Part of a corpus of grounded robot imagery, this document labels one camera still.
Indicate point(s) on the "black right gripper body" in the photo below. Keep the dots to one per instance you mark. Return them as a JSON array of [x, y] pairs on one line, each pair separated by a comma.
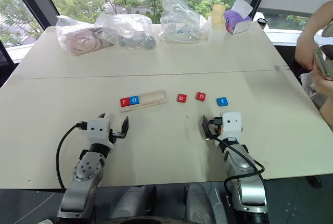
[[214, 131]]

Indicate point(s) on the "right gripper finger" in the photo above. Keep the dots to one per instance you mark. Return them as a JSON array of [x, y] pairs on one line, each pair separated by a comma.
[[205, 127]]

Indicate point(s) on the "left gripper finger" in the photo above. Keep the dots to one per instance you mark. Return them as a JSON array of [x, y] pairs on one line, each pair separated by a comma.
[[125, 127], [102, 116]]

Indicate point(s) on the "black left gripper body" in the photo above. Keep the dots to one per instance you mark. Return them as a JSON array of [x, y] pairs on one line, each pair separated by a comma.
[[118, 135]]

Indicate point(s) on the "blue letter tile t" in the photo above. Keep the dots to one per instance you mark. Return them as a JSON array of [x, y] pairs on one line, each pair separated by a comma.
[[222, 101]]

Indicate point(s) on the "red letter tile o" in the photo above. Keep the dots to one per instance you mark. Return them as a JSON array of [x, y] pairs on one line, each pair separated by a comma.
[[201, 96]]

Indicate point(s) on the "red letter tile b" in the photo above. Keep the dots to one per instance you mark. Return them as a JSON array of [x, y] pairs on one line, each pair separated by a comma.
[[181, 98]]

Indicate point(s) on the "striped tan item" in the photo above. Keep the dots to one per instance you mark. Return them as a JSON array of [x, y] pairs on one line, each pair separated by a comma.
[[323, 62]]

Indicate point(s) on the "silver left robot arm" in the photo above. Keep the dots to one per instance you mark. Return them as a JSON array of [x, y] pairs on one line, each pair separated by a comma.
[[86, 169]]

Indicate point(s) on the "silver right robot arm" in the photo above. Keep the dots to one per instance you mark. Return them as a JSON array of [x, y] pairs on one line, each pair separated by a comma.
[[244, 187]]

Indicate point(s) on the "red letter tile r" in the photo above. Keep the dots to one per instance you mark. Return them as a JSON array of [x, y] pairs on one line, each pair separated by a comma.
[[125, 101]]

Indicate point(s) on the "blue letter tile o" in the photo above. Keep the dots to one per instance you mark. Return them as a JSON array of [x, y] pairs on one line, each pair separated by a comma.
[[134, 100]]

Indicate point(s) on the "wooden letter tray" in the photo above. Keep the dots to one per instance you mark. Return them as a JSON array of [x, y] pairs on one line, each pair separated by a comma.
[[153, 101]]

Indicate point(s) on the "person bare hand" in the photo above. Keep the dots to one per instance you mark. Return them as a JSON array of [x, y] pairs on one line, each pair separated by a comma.
[[325, 84]]

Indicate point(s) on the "plastic bag with pink cloth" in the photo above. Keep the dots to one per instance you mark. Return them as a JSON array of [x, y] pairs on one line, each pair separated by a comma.
[[80, 40]]

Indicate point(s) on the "plastic bag with grey item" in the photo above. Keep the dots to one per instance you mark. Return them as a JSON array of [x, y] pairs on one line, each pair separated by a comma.
[[135, 39]]

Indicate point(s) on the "plastic bottle yellow cap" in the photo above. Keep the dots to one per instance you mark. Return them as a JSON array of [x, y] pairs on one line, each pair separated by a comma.
[[217, 26]]

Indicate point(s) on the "purple and white carton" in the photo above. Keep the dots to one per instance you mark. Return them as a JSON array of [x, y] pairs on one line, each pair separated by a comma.
[[231, 20]]

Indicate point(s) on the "black shoe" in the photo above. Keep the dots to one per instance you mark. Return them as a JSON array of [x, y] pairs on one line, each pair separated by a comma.
[[314, 181]]

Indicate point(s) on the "small black round object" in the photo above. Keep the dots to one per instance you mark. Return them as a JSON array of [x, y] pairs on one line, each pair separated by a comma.
[[262, 21]]

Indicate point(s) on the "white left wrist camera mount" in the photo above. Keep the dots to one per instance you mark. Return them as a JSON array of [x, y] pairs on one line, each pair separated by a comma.
[[97, 132]]

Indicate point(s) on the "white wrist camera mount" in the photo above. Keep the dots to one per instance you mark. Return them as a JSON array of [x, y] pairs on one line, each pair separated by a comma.
[[231, 127], [97, 132]]

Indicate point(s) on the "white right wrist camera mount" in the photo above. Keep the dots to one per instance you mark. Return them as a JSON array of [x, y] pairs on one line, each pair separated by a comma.
[[231, 127]]

